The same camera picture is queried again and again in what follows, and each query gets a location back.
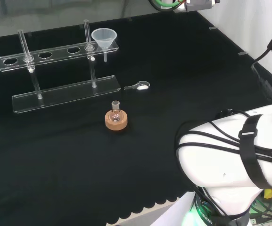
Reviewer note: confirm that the grey wrist bracket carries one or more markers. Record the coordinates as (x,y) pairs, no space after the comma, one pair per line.
(197,5)

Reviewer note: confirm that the glass weighing funnel with powder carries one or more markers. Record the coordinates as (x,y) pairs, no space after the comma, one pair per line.
(142,86)

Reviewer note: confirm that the translucent plastic funnel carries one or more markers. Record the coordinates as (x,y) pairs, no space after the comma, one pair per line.
(104,37)

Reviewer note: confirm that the small round-bottom glass flask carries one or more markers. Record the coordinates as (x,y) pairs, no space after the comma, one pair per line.
(115,113)

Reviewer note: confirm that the clear acrylic funnel stand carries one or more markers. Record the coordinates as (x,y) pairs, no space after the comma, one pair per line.
(62,94)

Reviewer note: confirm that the black bench cloth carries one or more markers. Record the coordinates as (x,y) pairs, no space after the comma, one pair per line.
(55,153)

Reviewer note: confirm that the clear tape strip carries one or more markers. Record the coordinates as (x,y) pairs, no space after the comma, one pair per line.
(212,28)
(242,53)

